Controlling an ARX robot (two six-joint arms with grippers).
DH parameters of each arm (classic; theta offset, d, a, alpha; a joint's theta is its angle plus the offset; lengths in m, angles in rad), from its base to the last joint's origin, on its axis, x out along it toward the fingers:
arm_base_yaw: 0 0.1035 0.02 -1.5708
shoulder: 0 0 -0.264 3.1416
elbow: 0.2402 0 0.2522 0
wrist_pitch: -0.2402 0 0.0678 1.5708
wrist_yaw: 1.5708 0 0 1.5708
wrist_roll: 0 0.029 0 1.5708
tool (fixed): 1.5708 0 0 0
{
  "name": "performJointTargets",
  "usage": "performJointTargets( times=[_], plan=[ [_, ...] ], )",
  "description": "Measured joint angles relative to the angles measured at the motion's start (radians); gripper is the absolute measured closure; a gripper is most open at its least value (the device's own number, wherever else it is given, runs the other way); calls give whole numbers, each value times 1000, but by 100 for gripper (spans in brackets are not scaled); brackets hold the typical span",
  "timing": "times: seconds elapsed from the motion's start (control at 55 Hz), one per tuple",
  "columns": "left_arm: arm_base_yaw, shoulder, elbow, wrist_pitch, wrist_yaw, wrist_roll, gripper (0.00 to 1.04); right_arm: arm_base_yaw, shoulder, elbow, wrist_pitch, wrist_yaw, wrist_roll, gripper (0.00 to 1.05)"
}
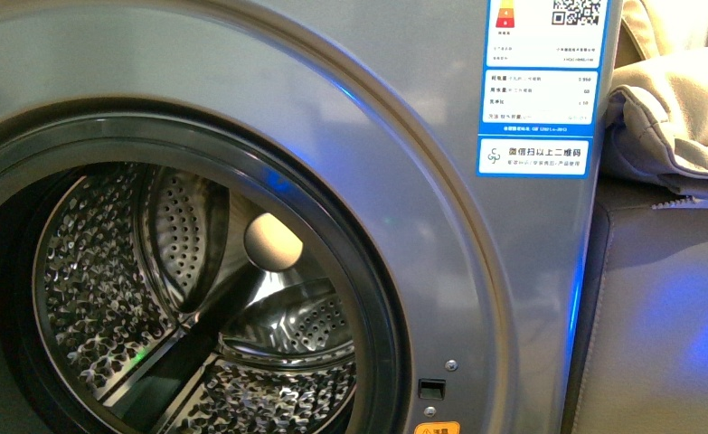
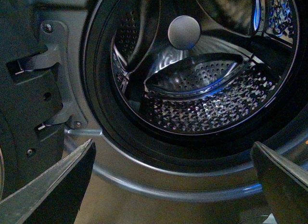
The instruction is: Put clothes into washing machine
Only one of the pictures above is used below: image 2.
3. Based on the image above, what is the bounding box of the silver front-load washing machine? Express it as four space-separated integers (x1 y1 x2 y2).
31 0 308 224

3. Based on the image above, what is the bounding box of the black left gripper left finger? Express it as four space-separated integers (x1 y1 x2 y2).
0 139 96 224

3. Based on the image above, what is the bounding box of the black washing machine door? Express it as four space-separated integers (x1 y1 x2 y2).
0 0 64 198

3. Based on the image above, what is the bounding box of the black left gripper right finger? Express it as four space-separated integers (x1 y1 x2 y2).
251 142 308 224

